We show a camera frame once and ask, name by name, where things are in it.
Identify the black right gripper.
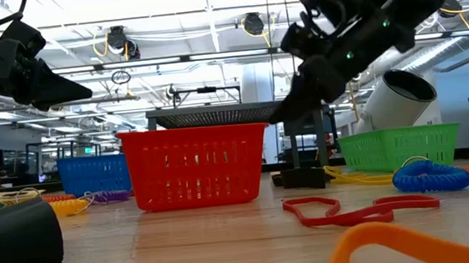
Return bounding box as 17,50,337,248
259,5,423,125

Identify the grey perforated metal riser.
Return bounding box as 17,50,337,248
144,93,341,186

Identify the blue plastic basket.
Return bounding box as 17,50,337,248
56,152,133,200

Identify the yellow rubber band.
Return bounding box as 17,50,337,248
322,159,396,192

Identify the purple coil keychain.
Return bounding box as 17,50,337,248
87,187,132,206

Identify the red plastic basket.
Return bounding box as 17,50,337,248
116,118,277,216

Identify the red rubber band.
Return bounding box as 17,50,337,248
282,184,442,234

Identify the blue coil keychain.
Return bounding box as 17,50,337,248
390,150,469,197

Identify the small black block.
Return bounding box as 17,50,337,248
0,195,66,263

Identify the green plastic basket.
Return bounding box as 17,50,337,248
337,121,466,177

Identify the yellow hanging cord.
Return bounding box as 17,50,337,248
345,80,361,124

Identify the black hanging cable loop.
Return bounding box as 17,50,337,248
110,69,132,86

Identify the black ceiling cable reel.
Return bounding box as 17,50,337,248
436,0,464,20
163,83,181,104
104,22,142,63
241,10,266,37

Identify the black camera gantry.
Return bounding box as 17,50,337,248
173,82,244,111

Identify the yellow coil keychain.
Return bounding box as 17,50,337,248
49,196,92,218

